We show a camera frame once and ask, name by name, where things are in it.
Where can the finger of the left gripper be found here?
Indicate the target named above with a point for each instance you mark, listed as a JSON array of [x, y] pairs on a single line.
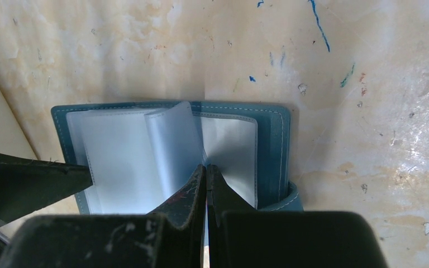
[[27, 185]]

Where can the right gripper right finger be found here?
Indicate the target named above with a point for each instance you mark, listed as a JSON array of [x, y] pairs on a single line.
[[241, 236]]

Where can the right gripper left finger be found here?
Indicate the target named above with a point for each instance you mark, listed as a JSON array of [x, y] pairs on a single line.
[[172, 235]]

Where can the blue leather card holder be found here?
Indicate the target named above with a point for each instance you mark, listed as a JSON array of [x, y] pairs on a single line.
[[141, 153]]

